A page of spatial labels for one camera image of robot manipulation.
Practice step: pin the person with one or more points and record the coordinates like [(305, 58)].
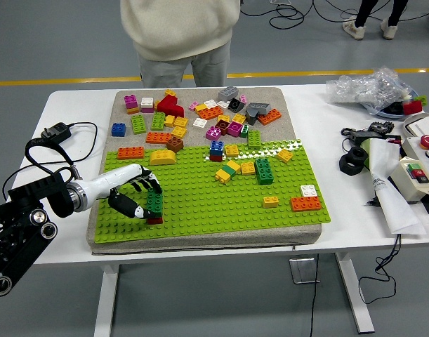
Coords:
[(179, 28), (361, 10)]

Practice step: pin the large black hex nut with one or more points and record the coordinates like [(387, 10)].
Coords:
[(353, 160)]

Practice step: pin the black 2x2 brick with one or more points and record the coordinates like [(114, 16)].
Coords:
[(235, 104)]

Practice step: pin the lime 2x4 brick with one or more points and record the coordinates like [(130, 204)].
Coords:
[(254, 139), (158, 121), (138, 124)]

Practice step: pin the white paper sheet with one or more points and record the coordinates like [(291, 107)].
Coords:
[(393, 196)]

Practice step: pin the lime green cloth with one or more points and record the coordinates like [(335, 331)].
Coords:
[(367, 152)]

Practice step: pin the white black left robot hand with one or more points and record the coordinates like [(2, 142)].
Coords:
[(109, 180)]

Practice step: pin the small dark green brick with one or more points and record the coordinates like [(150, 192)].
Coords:
[(244, 131)]

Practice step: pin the magenta 2x2 brick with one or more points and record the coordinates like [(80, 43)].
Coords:
[(213, 133), (235, 129), (131, 100)]

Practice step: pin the lime small brick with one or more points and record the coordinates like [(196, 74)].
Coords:
[(422, 100)]

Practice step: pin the white rounded tray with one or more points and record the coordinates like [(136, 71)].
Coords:
[(410, 123)]

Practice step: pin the large red sloped brick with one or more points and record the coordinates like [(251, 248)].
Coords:
[(170, 106)]

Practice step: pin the white card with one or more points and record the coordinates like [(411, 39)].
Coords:
[(426, 126)]

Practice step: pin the red 2x4 brick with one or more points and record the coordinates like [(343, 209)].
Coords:
[(155, 221)]

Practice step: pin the white table leg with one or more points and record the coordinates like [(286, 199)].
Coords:
[(358, 298), (107, 298)]

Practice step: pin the light grey 2x4 brick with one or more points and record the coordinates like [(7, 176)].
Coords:
[(228, 94)]

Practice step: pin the lime green studded baseplate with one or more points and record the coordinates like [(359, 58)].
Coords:
[(214, 221)]

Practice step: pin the small pink brick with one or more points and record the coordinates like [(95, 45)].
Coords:
[(243, 99), (193, 105)]

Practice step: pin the orange 2x4 brick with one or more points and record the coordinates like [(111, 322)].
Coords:
[(130, 153), (210, 113), (269, 117), (306, 204), (158, 137)]

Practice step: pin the white push-button control box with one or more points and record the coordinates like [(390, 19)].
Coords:
[(414, 144)]

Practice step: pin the metal floor socket plate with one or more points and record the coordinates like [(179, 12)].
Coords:
[(303, 272)]

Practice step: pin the blue shallow bowl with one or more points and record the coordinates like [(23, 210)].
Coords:
[(382, 113)]

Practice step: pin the amber yellow small brick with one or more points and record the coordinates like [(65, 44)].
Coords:
[(170, 93)]

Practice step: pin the black toothed gear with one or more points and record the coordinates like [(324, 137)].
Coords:
[(381, 127)]

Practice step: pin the yellow arched brick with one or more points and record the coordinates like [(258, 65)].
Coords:
[(163, 158)]

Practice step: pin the small white switch box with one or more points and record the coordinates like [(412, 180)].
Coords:
[(407, 182)]

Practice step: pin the white 2x2 brick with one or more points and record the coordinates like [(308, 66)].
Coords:
[(147, 102), (210, 104), (223, 104), (200, 122), (309, 191)]

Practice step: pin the dark green 2x4 brick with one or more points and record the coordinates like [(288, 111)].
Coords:
[(155, 203), (264, 172)]

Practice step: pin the flat orange brick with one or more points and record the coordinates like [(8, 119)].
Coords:
[(133, 111)]

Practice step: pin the green 2x2 brick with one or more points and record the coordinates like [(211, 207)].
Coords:
[(229, 171)]

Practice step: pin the pink 2x2 brick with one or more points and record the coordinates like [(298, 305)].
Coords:
[(147, 110)]

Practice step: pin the dark red 2x2 brick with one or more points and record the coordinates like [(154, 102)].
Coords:
[(222, 127)]

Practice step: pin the small white plastic cap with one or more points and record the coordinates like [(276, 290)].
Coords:
[(406, 95)]

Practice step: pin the black plastic part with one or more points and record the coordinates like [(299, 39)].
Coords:
[(395, 108)]

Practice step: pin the blue 2x2 brick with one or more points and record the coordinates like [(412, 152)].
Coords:
[(119, 129), (216, 148)]

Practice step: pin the dark grey sloped brick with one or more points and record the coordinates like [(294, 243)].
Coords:
[(251, 117)]

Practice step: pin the clear bubble plastic bag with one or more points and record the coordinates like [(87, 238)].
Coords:
[(368, 86)]

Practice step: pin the brown 2x2 brick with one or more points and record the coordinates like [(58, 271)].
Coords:
[(175, 144)]

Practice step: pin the small black plug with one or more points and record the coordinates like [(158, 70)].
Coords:
[(372, 202)]

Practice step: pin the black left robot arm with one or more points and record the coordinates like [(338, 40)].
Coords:
[(49, 191)]

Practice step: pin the black power adapter plug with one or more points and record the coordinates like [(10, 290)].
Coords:
[(56, 131)]

